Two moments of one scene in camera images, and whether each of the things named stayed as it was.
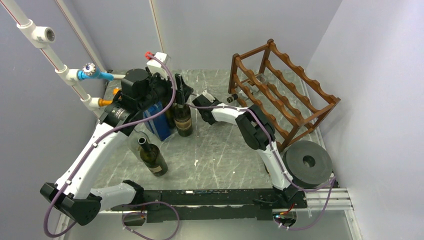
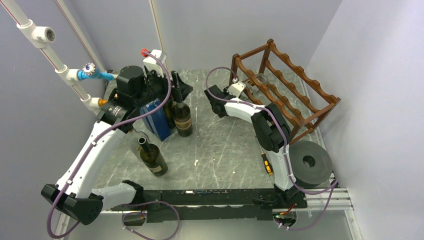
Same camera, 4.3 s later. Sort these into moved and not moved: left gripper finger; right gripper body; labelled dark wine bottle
Moved: right gripper body
Not moved: left gripper finger; labelled dark wine bottle
